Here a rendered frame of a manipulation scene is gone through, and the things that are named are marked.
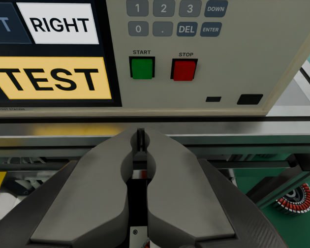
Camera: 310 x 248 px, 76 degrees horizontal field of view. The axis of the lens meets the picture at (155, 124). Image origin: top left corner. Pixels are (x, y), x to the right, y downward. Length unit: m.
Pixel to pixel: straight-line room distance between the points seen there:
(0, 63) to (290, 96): 0.32
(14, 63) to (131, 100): 0.11
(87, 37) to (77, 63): 0.03
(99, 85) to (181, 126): 0.10
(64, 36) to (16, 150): 0.16
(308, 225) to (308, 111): 0.42
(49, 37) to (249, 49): 0.16
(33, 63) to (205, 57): 0.15
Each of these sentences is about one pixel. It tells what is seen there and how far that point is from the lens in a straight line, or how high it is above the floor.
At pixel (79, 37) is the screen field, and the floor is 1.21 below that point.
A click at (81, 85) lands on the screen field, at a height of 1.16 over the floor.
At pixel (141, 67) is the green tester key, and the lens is 0.18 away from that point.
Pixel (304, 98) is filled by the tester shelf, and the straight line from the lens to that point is 0.33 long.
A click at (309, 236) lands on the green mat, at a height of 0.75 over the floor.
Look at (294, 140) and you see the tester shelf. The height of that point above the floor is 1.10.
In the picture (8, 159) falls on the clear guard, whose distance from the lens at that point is 0.31.
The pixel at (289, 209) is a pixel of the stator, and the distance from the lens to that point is 0.63.
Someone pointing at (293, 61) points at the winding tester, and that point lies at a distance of 0.23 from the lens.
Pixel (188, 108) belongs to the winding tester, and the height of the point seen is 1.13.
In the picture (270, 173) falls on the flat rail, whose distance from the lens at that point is 0.35.
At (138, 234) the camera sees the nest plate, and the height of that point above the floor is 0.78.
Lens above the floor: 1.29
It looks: 52 degrees down
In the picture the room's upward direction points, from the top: 2 degrees clockwise
